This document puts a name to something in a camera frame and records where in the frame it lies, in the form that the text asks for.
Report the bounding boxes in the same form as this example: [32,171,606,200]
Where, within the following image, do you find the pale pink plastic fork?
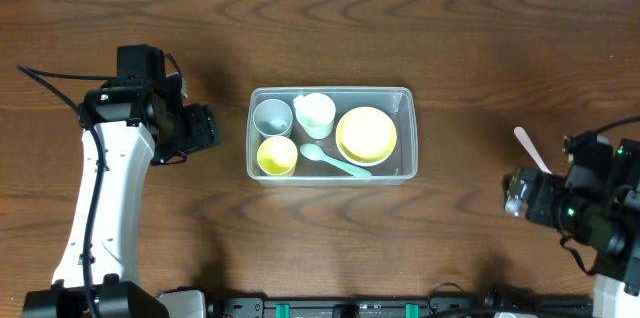
[513,126,551,174]

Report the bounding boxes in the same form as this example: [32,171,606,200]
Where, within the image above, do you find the grey plastic cup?
[253,99,293,138]

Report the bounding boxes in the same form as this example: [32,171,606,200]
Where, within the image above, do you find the yellow plastic cup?
[256,136,298,177]

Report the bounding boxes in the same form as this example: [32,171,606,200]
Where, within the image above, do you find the white plastic cup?
[293,93,336,140]

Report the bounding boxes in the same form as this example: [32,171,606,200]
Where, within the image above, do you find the mint green plastic spoon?
[300,143,372,177]

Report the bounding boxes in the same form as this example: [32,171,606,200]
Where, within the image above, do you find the yellow plastic bowl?
[335,106,398,156]

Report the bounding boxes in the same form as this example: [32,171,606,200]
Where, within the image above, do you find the white plastic bowl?
[337,145,394,167]

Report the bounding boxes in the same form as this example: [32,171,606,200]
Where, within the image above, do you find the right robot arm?
[502,127,639,317]

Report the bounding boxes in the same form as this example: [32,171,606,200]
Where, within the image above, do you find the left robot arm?
[22,44,220,318]

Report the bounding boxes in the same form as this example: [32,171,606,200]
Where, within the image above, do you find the clear plastic container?
[246,86,419,186]

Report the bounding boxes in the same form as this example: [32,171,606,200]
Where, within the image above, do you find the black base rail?
[204,282,594,318]

